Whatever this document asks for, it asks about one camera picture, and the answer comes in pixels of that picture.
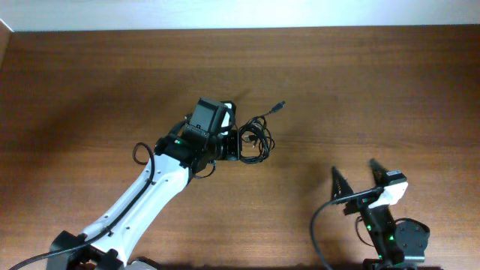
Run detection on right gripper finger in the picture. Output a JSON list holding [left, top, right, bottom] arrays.
[[331, 166, 354, 201], [369, 158, 391, 186]]

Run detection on black USB cables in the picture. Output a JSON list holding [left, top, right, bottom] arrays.
[[238, 100, 287, 165]]

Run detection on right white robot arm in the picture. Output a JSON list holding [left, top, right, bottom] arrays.
[[331, 159, 431, 270]]

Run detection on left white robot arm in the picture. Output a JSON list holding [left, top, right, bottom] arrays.
[[46, 97, 236, 269]]

